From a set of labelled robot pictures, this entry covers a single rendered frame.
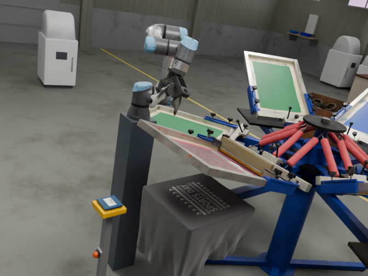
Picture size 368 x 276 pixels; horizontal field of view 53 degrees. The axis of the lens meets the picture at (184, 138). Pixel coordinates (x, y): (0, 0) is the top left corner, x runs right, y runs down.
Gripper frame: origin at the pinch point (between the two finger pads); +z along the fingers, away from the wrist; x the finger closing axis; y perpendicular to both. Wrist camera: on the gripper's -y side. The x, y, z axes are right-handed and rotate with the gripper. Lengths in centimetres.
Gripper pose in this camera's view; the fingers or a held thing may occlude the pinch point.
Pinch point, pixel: (163, 113)
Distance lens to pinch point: 167.8
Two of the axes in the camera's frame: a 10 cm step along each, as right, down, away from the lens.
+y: -6.0, -3.9, 6.9
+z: -4.0, 9.0, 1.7
